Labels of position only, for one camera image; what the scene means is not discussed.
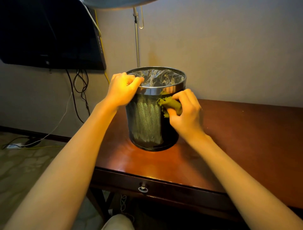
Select black television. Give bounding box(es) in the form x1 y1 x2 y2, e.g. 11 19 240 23
0 0 107 71

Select person's left forearm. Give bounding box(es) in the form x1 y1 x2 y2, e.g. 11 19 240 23
3 99 119 230

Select clear plastic bin liner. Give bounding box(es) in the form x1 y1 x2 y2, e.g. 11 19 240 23
129 69 186 88

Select black cables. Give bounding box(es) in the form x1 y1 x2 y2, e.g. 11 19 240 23
65 69 91 124

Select green cleaning cloth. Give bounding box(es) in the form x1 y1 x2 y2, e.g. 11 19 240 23
157 96 183 118

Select person's right hand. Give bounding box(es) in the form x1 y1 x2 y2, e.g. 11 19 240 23
167 88 205 140

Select person's right forearm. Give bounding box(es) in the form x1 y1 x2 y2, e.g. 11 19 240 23
187 134 303 230

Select white trousers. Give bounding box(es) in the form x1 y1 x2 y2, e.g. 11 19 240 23
101 214 135 230

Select person's left hand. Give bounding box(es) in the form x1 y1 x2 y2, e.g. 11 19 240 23
105 72 145 108

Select grey shade metal lamp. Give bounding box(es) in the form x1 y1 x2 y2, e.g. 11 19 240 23
81 0 158 68

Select white cable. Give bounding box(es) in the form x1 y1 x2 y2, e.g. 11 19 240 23
14 0 102 148

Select brown wooden table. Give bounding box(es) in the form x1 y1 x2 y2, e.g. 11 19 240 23
86 99 303 230

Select black metal trash bin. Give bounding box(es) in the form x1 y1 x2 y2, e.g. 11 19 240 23
125 66 187 152

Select thin white cord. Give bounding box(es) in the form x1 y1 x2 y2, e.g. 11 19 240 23
120 195 135 223

